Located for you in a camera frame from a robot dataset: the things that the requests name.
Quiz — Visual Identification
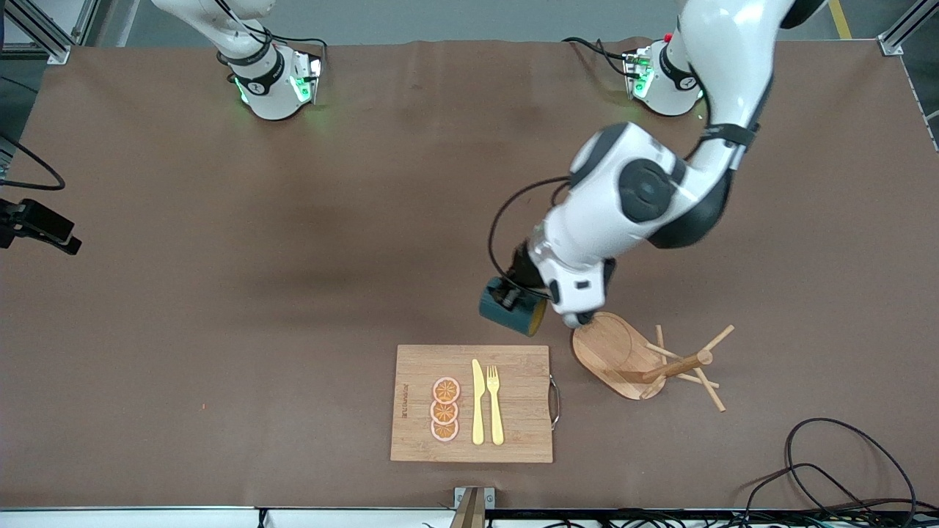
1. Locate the metal bracket with brown post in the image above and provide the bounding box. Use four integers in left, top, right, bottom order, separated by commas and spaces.
449, 486, 497, 528

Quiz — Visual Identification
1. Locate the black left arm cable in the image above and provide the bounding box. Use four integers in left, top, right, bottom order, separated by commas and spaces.
487, 175, 574, 294

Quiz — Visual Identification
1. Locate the black right base cable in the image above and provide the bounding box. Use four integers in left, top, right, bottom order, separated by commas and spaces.
257, 26, 329, 56

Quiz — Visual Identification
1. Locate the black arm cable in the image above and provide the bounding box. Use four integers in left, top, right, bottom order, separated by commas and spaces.
487, 175, 574, 294
0, 134, 67, 193

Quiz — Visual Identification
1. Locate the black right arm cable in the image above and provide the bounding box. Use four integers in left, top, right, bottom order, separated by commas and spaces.
0, 134, 67, 193

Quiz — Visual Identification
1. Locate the yellow toy fork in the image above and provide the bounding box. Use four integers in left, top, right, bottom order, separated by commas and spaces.
486, 365, 505, 447

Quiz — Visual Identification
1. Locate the yellow toy knife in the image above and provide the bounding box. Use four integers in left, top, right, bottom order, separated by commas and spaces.
472, 359, 486, 446

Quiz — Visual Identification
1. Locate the black left base cable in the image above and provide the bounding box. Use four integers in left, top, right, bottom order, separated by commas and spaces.
561, 35, 633, 80

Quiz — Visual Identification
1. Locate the white table edge rail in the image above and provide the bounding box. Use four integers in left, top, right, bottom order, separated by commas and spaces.
0, 505, 939, 528

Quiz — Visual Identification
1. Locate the wooden mug rack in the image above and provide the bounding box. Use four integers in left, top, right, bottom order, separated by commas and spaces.
571, 312, 735, 413

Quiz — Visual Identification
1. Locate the black base cable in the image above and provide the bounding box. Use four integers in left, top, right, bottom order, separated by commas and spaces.
257, 26, 329, 56
561, 35, 633, 80

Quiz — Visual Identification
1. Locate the aluminium frame profile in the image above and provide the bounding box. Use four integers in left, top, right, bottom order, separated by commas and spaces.
877, 0, 939, 57
0, 0, 100, 65

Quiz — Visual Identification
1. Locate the bamboo cutting board with handle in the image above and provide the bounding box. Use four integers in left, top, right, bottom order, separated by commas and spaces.
390, 345, 563, 464

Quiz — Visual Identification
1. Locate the teal cup with yellow interior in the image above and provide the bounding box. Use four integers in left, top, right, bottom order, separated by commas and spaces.
479, 276, 548, 338

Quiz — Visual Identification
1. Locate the black looped floor cable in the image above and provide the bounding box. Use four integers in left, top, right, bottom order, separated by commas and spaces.
783, 417, 918, 528
739, 462, 892, 528

